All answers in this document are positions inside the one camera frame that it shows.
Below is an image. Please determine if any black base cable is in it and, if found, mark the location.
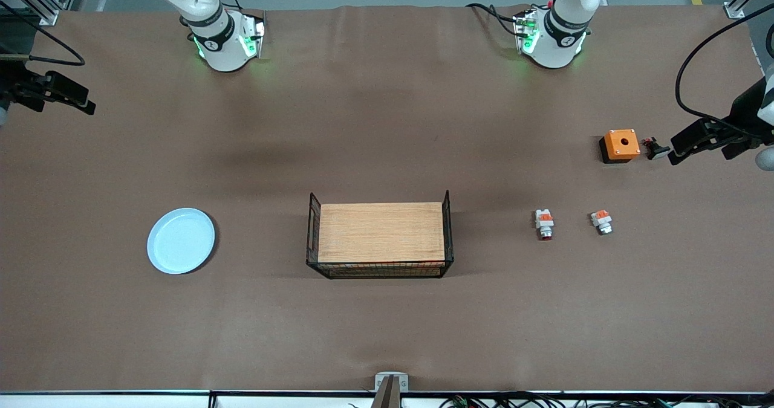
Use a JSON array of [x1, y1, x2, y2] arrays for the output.
[[466, 2, 525, 37]]

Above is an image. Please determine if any orange button enclosure box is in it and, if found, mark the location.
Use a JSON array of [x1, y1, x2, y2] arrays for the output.
[[599, 129, 642, 164]]

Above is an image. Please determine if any light blue round plate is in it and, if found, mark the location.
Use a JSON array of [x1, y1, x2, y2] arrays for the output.
[[146, 207, 216, 275]]

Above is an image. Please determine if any black cable bundle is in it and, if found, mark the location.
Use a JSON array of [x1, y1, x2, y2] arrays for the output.
[[438, 393, 774, 408]]

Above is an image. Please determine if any grey connector box green light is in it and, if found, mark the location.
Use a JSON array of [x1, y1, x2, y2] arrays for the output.
[[239, 12, 267, 59], [513, 8, 540, 56]]

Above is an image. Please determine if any red cap push button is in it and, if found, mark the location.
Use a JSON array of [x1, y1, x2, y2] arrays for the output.
[[535, 209, 556, 242]]

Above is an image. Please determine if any grey metal bracket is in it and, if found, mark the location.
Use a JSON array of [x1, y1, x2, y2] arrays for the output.
[[370, 372, 409, 408]]

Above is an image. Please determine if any brown table mat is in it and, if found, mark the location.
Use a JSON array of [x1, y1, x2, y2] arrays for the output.
[[0, 3, 774, 393]]

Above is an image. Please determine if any black wire basket wooden base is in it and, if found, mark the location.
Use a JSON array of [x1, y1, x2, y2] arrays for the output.
[[305, 189, 454, 280]]

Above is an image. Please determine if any white table edge rail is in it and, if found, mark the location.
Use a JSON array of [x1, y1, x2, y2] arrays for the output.
[[0, 390, 774, 408]]

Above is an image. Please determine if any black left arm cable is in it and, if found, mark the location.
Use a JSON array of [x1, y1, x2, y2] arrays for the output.
[[675, 3, 774, 138]]

